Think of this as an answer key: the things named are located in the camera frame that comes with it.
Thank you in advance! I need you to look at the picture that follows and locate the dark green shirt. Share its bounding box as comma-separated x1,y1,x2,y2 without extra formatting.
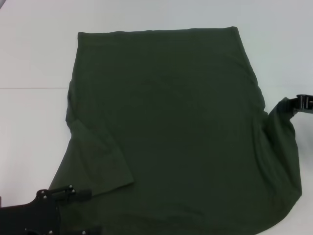
48,25,305,235

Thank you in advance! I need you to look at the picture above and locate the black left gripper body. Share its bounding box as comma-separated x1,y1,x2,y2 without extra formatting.
0,188,69,235

